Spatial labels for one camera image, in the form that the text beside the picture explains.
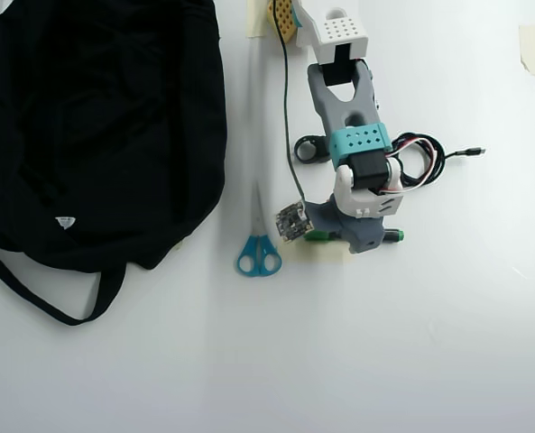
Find red white black servo wire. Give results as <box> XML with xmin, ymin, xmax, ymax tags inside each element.
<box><xmin>382</xmin><ymin>137</ymin><xmax>447</xmax><ymax>197</ymax></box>

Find blue handled scissors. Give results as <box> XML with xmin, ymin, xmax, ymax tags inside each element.
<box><xmin>235</xmin><ymin>179</ymin><xmax>282</xmax><ymax>278</ymax></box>

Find yellow perforated base part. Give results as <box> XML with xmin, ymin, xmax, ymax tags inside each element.
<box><xmin>265</xmin><ymin>0</ymin><xmax>300</xmax><ymax>45</ymax></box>

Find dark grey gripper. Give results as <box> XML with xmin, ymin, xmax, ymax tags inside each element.
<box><xmin>302</xmin><ymin>199</ymin><xmax>388</xmax><ymax>255</ymax></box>

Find thin black camera cable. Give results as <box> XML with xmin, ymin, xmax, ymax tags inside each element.
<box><xmin>271</xmin><ymin>0</ymin><xmax>308</xmax><ymax>211</ymax></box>

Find black plastic ring clip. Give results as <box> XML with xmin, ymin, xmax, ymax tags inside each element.
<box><xmin>292</xmin><ymin>134</ymin><xmax>330</xmax><ymax>165</ymax></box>

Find beige masking tape strip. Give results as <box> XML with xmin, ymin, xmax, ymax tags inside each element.
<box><xmin>276</xmin><ymin>238</ymin><xmax>355</xmax><ymax>264</ymax></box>
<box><xmin>518</xmin><ymin>23</ymin><xmax>535</xmax><ymax>80</ymax></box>
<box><xmin>245</xmin><ymin>0</ymin><xmax>268</xmax><ymax>39</ymax></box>

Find coiled black USB cable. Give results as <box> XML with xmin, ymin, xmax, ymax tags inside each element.
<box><xmin>386</xmin><ymin>131</ymin><xmax>487</xmax><ymax>189</ymax></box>

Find black fabric bag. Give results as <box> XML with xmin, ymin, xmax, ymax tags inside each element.
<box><xmin>0</xmin><ymin>0</ymin><xmax>228</xmax><ymax>327</ymax></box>

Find green capped black marker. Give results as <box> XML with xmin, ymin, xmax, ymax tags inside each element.
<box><xmin>302</xmin><ymin>227</ymin><xmax>406</xmax><ymax>246</ymax></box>

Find camera circuit board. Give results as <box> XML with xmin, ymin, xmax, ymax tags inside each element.
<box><xmin>273</xmin><ymin>202</ymin><xmax>316</xmax><ymax>243</ymax></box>

